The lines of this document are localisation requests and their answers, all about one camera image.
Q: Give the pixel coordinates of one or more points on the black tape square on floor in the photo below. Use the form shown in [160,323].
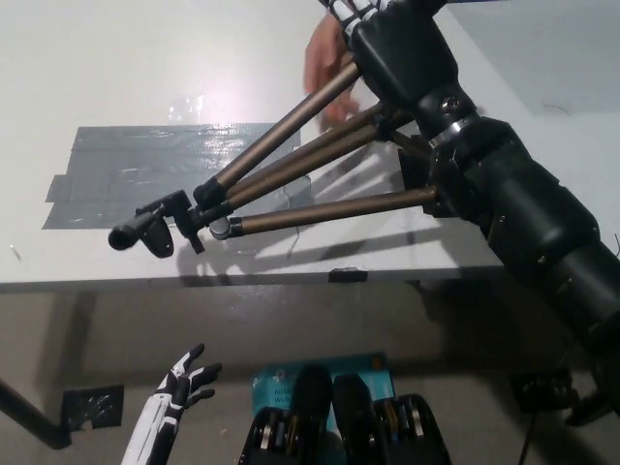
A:
[92,407]

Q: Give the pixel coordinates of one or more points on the grey duct tape patch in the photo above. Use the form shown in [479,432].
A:
[121,160]

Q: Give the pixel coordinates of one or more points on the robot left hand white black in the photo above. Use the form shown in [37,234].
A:
[164,416]

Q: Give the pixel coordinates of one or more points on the person bare hand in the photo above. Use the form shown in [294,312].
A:
[322,53]

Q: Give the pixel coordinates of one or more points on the small black tape strip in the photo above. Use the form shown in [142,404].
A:
[348,274]

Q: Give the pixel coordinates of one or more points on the black tape patch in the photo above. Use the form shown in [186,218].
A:
[412,169]

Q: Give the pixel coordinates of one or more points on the black metal table leg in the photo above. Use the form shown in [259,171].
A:
[34,416]

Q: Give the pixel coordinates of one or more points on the bronze tripod with black head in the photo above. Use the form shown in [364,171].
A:
[290,122]

